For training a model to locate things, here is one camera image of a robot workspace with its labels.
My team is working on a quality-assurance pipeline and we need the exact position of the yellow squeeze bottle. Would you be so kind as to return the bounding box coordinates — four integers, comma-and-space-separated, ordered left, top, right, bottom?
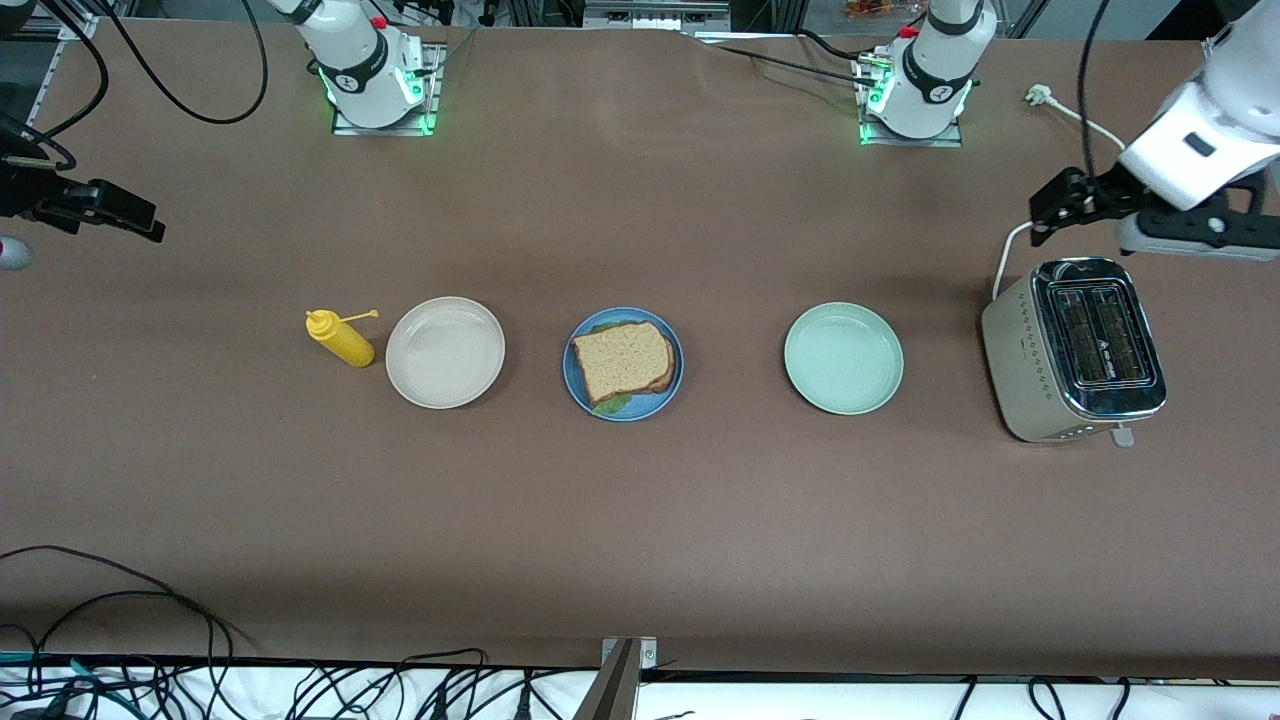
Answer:
305, 309, 380, 369

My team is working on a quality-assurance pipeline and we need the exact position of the brown bread slice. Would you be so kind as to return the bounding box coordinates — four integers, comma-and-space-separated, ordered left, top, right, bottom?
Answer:
590, 340, 679, 406
570, 320, 677, 406

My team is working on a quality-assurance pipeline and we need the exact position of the green lettuce leaf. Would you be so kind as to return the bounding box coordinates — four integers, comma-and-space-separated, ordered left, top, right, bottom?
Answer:
590, 320, 641, 416

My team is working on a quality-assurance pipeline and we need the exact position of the pale green plate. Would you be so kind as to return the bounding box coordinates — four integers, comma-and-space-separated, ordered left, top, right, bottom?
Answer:
784, 302, 905, 416

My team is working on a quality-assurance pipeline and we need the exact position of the cream white plate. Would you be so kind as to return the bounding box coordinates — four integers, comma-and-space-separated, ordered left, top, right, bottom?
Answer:
385, 296, 507, 410

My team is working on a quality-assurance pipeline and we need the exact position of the blue plate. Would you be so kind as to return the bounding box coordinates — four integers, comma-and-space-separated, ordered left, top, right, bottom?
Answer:
562, 307, 685, 422

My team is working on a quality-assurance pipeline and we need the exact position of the beige chrome toaster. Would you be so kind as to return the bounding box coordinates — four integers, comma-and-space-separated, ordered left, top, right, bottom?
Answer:
980, 257, 1168, 449

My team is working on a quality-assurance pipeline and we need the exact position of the white toaster power cable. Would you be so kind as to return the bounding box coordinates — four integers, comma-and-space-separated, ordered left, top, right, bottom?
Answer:
993, 85, 1129, 301

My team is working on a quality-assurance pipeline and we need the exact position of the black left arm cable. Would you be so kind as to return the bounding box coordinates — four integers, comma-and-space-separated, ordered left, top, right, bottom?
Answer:
1078, 0, 1113, 181

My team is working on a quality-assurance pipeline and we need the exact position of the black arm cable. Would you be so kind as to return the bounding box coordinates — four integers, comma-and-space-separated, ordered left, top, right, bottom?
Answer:
0, 0, 269, 171
1078, 0, 1113, 181

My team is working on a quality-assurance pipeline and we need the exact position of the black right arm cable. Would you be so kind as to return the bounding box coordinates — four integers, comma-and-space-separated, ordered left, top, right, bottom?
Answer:
0, 0, 269, 171

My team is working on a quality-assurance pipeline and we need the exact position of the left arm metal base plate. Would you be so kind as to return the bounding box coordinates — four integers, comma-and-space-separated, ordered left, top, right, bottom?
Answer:
855, 55, 966, 149

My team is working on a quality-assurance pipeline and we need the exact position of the black base cable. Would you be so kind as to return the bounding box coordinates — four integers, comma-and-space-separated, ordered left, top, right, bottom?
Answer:
700, 35, 881, 86

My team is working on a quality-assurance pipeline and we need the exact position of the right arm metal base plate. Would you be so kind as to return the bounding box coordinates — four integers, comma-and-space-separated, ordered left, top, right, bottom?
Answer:
332, 42, 446, 136

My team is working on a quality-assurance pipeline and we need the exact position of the long black cable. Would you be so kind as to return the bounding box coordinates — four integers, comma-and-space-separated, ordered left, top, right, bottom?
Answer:
0, 590, 236, 720
0, 545, 256, 651

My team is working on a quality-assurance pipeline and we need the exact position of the teal cable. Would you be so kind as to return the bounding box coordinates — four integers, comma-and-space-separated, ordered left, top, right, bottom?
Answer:
0, 650, 141, 716

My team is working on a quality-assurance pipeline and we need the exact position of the small silver bracket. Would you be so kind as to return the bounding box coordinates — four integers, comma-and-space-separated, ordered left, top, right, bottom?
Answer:
600, 637, 659, 669

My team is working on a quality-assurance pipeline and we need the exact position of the aluminium frame post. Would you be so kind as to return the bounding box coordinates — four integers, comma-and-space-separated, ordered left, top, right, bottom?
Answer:
572, 640, 641, 720

